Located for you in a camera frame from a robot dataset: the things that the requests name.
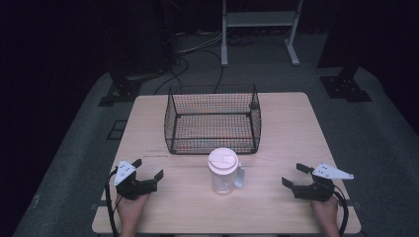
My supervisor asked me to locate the black wire mesh basket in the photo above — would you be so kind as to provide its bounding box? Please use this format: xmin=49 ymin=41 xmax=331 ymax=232
xmin=163 ymin=84 xmax=263 ymax=156

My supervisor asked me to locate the white metal table frame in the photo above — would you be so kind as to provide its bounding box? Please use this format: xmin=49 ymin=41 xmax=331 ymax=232
xmin=220 ymin=0 xmax=304 ymax=68

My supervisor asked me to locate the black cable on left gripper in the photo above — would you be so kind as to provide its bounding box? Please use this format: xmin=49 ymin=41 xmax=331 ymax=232
xmin=104 ymin=167 xmax=121 ymax=237

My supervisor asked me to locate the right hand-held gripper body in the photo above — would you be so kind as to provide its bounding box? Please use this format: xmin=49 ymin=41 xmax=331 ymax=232
xmin=293 ymin=162 xmax=355 ymax=203

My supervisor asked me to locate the clear plastic cup white lid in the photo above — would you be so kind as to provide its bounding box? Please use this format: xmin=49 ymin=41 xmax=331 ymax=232
xmin=207 ymin=147 xmax=246 ymax=197

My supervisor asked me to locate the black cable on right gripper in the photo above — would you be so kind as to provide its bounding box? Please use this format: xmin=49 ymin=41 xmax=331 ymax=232
xmin=331 ymin=185 xmax=350 ymax=237

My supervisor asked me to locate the person's left hand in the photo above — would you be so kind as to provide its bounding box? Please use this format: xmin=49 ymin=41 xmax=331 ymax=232
xmin=116 ymin=193 xmax=151 ymax=233

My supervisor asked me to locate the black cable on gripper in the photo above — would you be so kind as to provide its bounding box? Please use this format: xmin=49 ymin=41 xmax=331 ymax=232
xmin=104 ymin=167 xmax=121 ymax=237
xmin=331 ymin=185 xmax=350 ymax=237

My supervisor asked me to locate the black floor cable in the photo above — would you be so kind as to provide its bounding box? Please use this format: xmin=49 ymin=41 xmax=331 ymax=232
xmin=153 ymin=48 xmax=225 ymax=96

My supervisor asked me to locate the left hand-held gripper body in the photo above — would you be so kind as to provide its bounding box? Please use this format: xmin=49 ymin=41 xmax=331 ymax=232
xmin=113 ymin=159 xmax=158 ymax=201

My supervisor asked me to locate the person's right hand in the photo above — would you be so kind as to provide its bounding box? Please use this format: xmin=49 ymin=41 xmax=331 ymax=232
xmin=310 ymin=196 xmax=340 ymax=234

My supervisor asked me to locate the black metal stand base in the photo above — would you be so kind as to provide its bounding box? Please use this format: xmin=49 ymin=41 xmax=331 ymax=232
xmin=97 ymin=71 xmax=143 ymax=108
xmin=319 ymin=64 xmax=374 ymax=103

